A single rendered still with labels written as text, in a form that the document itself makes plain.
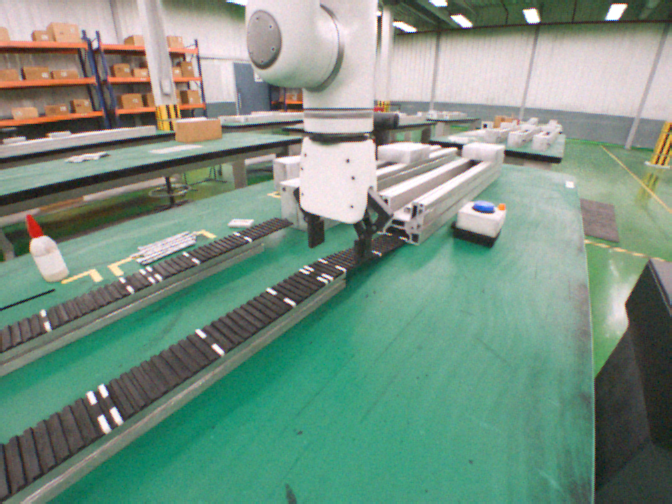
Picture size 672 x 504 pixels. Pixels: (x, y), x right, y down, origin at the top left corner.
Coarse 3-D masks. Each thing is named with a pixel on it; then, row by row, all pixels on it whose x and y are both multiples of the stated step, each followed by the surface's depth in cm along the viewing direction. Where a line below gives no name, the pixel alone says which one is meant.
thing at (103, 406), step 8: (96, 392) 23; (104, 392) 23; (88, 400) 22; (96, 400) 22; (104, 400) 22; (112, 400) 22; (96, 408) 22; (104, 408) 22; (112, 408) 22; (120, 408) 22; (96, 416) 21; (104, 416) 21; (112, 416) 21; (120, 416) 21; (104, 424) 20; (112, 424) 21; (120, 424) 21; (104, 432) 20
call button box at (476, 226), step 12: (468, 204) 60; (468, 216) 56; (480, 216) 54; (492, 216) 54; (504, 216) 57; (456, 228) 58; (468, 228) 57; (480, 228) 55; (492, 228) 54; (468, 240) 58; (480, 240) 56; (492, 240) 54
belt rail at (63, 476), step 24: (336, 288) 42; (288, 312) 35; (264, 336) 33; (240, 360) 31; (192, 384) 27; (168, 408) 25; (120, 432) 21; (144, 432) 23; (96, 456) 20; (48, 480) 18; (72, 480) 19
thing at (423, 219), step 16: (464, 160) 93; (432, 176) 72; (448, 176) 81; (464, 176) 72; (480, 176) 83; (496, 176) 105; (384, 192) 58; (400, 192) 59; (416, 192) 66; (432, 192) 59; (448, 192) 61; (464, 192) 72; (400, 208) 61; (416, 208) 56; (432, 208) 57; (448, 208) 66; (400, 224) 58; (416, 224) 55; (432, 224) 59; (416, 240) 57
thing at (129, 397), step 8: (120, 376) 25; (128, 376) 25; (112, 384) 24; (120, 384) 24; (128, 384) 24; (136, 384) 24; (112, 392) 23; (120, 392) 23; (128, 392) 23; (136, 392) 23; (120, 400) 22; (128, 400) 23; (136, 400) 23; (144, 400) 23; (128, 408) 22; (136, 408) 22; (144, 408) 22; (128, 416) 21
